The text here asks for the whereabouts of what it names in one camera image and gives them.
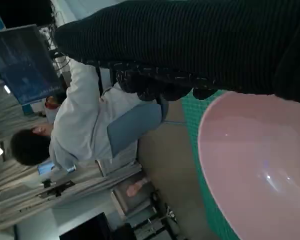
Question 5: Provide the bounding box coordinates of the pink item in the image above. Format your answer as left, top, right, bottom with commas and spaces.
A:
126, 181, 147, 197

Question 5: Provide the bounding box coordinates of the black monitor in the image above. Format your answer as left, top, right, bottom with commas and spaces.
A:
58, 212, 113, 240

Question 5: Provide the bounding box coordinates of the green cutting mat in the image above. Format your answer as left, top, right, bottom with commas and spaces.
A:
181, 91, 243, 240

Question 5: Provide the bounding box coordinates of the dark monitor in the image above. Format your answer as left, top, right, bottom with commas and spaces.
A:
0, 0, 53, 29

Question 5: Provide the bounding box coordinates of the grey chair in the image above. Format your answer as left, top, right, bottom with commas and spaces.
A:
106, 103, 170, 158

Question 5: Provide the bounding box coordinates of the white desk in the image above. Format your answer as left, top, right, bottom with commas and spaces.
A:
0, 159, 143, 231

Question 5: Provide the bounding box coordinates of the person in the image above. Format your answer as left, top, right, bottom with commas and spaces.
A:
9, 59, 171, 188

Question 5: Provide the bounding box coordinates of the red item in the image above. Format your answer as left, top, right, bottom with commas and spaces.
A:
46, 96, 60, 110

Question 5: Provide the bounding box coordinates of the small lit laptop screen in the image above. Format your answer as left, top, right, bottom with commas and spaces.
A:
37, 159, 56, 176

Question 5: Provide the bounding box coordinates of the pink bowl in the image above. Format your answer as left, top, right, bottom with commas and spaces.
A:
197, 91, 300, 240

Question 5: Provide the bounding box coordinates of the blue screen monitor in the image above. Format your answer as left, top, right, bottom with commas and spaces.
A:
0, 24, 61, 106

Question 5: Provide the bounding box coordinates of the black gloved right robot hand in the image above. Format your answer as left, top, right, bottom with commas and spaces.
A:
54, 0, 300, 105

